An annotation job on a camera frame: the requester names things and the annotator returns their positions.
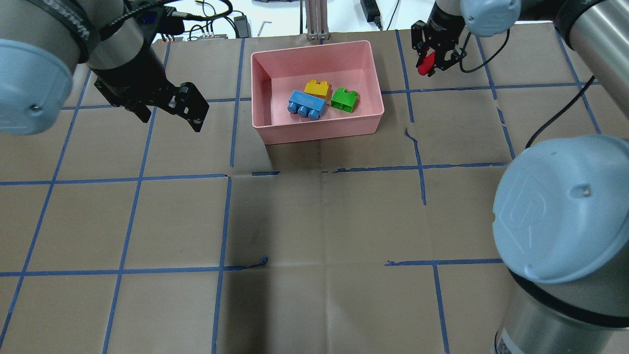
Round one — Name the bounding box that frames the black power adapter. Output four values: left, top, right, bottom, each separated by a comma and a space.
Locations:
359, 0, 382, 30

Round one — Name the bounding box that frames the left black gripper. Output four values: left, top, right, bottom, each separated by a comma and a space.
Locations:
93, 47, 209, 133

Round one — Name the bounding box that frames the aluminium frame post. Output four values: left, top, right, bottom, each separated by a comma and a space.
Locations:
305, 0, 330, 42

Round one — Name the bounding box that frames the pink plastic box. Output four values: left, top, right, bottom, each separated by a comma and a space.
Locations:
250, 40, 385, 145

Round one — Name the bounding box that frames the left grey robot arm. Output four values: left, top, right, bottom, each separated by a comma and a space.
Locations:
1, 0, 209, 135

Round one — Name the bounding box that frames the green toy block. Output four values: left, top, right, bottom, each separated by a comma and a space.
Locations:
330, 87, 359, 114

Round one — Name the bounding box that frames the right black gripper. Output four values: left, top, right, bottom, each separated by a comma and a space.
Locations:
411, 5, 467, 76

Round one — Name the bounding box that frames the yellow toy block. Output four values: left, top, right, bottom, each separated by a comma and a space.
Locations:
303, 79, 332, 100

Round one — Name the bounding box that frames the red toy block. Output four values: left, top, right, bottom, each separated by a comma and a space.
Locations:
416, 52, 435, 76

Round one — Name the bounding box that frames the blue toy block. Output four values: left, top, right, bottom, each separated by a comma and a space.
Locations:
287, 90, 326, 120

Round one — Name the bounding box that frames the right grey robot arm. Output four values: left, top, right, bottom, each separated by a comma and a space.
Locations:
107, 24, 615, 354

